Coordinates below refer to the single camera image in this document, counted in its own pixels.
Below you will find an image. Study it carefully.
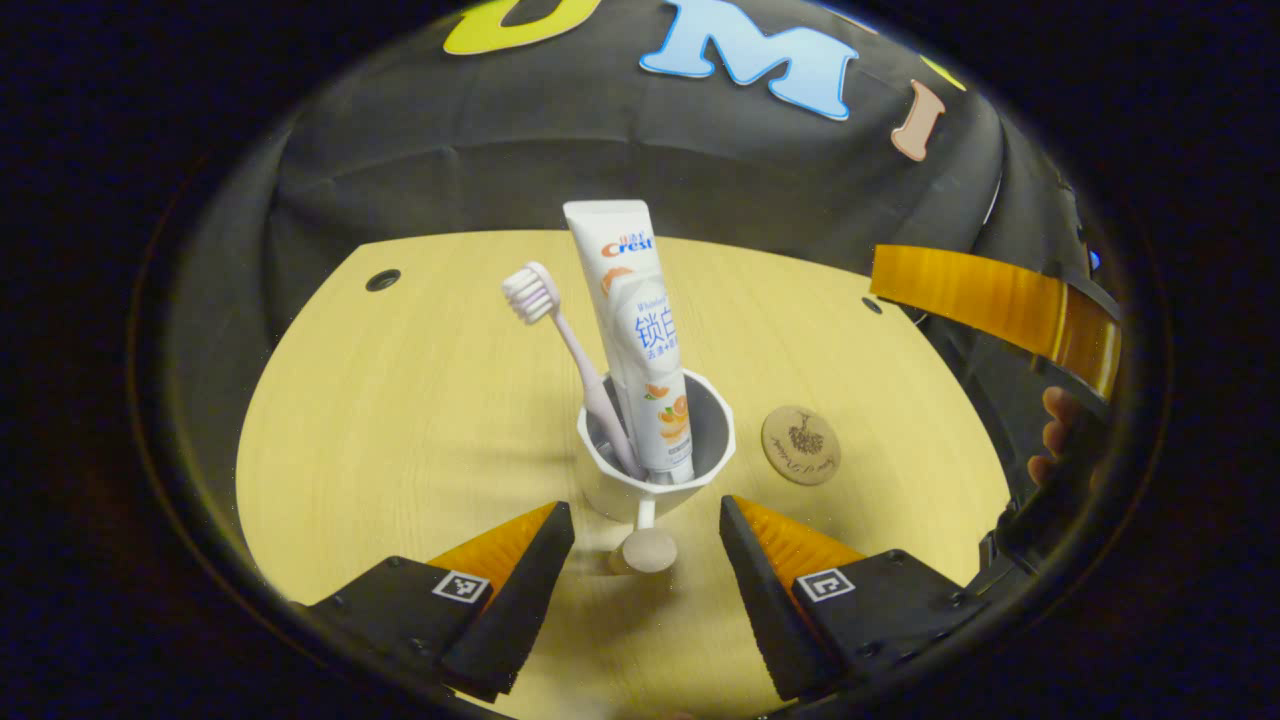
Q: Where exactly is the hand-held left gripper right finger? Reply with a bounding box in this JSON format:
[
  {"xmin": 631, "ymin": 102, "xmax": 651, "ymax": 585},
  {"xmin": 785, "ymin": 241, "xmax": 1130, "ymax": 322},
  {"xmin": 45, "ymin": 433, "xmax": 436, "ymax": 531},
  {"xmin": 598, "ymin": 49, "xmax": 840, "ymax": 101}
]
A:
[{"xmin": 718, "ymin": 494, "xmax": 989, "ymax": 703}]

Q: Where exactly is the white toothpaste tube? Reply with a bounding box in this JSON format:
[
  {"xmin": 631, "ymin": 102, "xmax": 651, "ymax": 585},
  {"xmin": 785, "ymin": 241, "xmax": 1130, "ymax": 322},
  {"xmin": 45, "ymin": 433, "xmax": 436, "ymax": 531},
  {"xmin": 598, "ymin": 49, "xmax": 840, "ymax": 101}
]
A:
[{"xmin": 562, "ymin": 199, "xmax": 696, "ymax": 486}]

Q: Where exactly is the white toothbrush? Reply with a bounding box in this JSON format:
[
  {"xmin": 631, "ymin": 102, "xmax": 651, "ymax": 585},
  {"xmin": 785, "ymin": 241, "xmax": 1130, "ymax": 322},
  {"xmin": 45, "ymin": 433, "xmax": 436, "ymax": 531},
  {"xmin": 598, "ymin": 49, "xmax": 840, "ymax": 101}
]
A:
[{"xmin": 501, "ymin": 262, "xmax": 649, "ymax": 481}]

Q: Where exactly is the wooden desktop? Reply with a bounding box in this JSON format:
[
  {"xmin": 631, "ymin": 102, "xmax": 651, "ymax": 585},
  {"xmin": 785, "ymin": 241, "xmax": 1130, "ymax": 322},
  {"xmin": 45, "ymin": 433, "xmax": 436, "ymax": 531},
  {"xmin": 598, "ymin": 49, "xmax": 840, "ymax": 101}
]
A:
[{"xmin": 236, "ymin": 230, "xmax": 1011, "ymax": 720}]

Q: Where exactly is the white cup with wooden handle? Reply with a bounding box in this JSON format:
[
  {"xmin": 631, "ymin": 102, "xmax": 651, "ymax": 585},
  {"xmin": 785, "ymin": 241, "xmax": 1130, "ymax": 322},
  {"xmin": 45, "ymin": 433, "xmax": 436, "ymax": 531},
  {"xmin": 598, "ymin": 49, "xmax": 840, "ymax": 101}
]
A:
[{"xmin": 577, "ymin": 368, "xmax": 737, "ymax": 576}]

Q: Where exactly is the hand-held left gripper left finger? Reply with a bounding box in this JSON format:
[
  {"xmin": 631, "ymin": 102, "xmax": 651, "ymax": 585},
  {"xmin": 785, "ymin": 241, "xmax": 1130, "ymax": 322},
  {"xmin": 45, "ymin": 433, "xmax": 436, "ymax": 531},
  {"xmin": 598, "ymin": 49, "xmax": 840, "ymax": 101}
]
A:
[{"xmin": 293, "ymin": 501, "xmax": 577, "ymax": 703}]

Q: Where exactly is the round wooden coaster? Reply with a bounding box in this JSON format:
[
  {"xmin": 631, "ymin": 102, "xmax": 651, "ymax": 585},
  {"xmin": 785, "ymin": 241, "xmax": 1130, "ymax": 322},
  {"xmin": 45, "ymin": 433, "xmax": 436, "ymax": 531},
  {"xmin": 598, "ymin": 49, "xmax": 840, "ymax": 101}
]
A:
[{"xmin": 761, "ymin": 404, "xmax": 842, "ymax": 487}]

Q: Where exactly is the black backdrop cloth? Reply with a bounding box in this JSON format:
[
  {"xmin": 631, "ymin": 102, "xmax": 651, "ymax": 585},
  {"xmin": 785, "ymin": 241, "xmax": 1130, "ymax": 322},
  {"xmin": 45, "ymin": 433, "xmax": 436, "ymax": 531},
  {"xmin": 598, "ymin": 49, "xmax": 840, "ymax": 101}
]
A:
[{"xmin": 165, "ymin": 0, "xmax": 1101, "ymax": 521}]

